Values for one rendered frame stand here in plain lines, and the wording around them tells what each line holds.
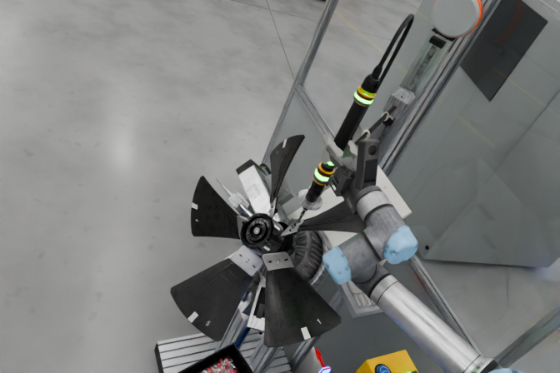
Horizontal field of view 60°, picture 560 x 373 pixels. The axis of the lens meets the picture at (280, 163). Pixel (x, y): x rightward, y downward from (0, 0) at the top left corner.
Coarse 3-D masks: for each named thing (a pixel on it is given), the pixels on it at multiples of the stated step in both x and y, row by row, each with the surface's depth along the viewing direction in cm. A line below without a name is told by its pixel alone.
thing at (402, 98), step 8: (400, 88) 175; (408, 88) 176; (392, 96) 169; (400, 96) 171; (408, 96) 173; (392, 104) 171; (400, 104) 169; (408, 104) 169; (392, 112) 172; (400, 112) 171
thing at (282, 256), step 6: (276, 252) 151; (282, 252) 152; (264, 258) 148; (270, 258) 149; (276, 258) 150; (282, 258) 151; (288, 258) 151; (270, 264) 147; (276, 264) 148; (282, 264) 149; (288, 264) 150; (270, 270) 145
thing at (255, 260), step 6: (240, 252) 154; (246, 252) 154; (252, 252) 154; (234, 258) 154; (240, 258) 154; (246, 258) 154; (252, 258) 155; (258, 258) 155; (240, 264) 154; (246, 264) 154; (252, 264) 155; (258, 264) 155; (246, 270) 155; (252, 270) 155
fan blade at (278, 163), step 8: (296, 136) 163; (280, 144) 171; (288, 144) 165; (296, 144) 160; (272, 152) 175; (280, 152) 168; (288, 152) 161; (272, 160) 174; (280, 160) 165; (288, 160) 159; (272, 168) 172; (280, 168) 162; (272, 176) 169; (280, 176) 159; (272, 184) 166; (280, 184) 156; (272, 192) 162; (272, 200) 159
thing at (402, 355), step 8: (400, 352) 152; (368, 360) 147; (376, 360) 148; (384, 360) 148; (392, 360) 149; (400, 360) 150; (408, 360) 151; (360, 368) 149; (368, 368) 145; (376, 368) 145; (392, 368) 147; (400, 368) 148; (408, 368) 149
